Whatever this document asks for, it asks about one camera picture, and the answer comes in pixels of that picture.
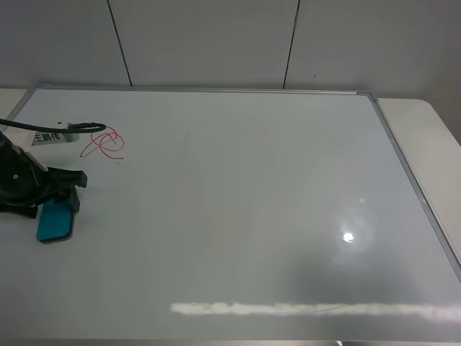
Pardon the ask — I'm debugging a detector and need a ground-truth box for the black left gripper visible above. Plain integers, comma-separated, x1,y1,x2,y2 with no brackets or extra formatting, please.
0,135,88,219

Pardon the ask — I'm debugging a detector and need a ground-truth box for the blue whiteboard eraser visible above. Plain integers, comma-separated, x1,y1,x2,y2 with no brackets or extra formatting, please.
36,201,75,244

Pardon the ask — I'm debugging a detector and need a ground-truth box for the red marker scribble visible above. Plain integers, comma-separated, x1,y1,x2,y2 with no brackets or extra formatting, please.
80,127,125,161

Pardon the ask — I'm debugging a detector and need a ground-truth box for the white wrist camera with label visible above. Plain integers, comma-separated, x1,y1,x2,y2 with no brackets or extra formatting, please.
7,122,80,147

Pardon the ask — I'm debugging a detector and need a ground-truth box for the black braided cable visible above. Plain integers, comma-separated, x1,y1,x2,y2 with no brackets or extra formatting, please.
0,118,107,134

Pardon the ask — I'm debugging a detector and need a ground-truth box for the white whiteboard with aluminium frame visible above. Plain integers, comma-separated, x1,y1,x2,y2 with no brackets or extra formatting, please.
1,86,460,342

